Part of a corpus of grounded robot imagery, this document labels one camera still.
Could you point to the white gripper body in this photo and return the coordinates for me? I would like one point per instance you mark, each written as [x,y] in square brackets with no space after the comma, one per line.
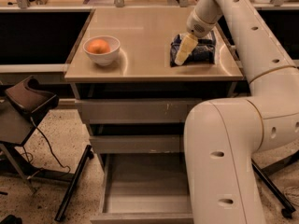
[197,25]

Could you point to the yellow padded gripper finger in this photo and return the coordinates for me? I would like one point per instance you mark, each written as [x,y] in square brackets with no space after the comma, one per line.
[186,44]

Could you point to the blue chip bag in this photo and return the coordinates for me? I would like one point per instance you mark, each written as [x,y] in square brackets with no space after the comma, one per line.
[203,52]

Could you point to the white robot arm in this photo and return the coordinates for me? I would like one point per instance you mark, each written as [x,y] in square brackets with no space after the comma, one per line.
[221,135]

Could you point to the grey drawer cabinet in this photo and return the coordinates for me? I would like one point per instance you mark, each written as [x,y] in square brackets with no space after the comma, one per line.
[142,70]

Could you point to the grey top drawer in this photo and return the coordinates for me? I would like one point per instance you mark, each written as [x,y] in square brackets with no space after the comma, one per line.
[135,111]

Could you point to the grey middle drawer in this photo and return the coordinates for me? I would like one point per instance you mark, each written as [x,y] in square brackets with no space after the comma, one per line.
[112,144]

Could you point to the grey open bottom drawer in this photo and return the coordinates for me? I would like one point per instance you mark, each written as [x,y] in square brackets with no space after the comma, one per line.
[144,189]

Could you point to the white ceramic bowl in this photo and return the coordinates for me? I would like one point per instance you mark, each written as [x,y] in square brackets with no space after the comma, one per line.
[106,58]

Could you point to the orange fruit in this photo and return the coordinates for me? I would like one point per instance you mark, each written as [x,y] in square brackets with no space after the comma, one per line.
[98,46]

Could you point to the black left stand leg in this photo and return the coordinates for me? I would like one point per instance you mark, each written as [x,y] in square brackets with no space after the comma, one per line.
[87,154]

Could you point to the black stand leg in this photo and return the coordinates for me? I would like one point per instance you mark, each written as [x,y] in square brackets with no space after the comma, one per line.
[264,173]
[87,154]

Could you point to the dark brown device holder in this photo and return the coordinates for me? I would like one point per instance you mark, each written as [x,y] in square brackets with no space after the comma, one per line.
[30,101]

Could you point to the small dark side table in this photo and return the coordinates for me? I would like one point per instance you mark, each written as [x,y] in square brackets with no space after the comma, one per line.
[15,131]

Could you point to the black right stand leg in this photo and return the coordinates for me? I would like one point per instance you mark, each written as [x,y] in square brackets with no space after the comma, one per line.
[264,173]

